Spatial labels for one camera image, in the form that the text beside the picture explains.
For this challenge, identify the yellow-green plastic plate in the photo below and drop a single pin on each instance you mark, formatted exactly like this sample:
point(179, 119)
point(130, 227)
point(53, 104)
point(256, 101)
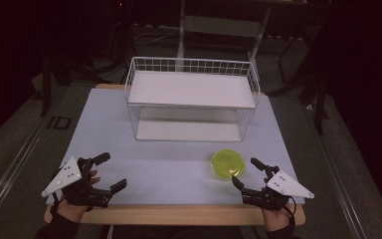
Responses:
point(228, 164)

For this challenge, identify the person's left hand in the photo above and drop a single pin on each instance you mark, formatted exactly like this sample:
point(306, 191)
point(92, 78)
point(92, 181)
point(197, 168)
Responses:
point(73, 212)

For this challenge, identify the wooden table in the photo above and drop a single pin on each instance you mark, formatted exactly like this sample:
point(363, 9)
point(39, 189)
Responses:
point(179, 215)

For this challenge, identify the pale blue table mat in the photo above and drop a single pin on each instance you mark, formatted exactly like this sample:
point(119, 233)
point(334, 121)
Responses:
point(165, 172)

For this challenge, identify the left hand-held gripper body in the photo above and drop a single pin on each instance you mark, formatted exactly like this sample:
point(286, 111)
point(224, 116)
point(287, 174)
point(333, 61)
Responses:
point(67, 175)

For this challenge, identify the black floor socket plate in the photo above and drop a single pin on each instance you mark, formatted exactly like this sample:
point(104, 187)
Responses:
point(59, 122)

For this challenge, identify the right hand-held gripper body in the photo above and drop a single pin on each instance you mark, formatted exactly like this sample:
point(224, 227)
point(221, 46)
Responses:
point(286, 186)

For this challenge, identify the person's right hand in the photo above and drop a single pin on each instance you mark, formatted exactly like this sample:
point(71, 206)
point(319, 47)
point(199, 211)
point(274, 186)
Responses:
point(278, 219)

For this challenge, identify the grey metal stand frame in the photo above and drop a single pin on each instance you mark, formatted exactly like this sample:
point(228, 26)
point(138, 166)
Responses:
point(224, 26)

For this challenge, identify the black tripod stand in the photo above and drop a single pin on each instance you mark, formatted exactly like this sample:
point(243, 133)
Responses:
point(320, 99)
point(46, 83)

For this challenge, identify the metal floor rail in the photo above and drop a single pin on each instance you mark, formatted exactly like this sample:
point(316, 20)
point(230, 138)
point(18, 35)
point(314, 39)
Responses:
point(10, 172)
point(336, 172)

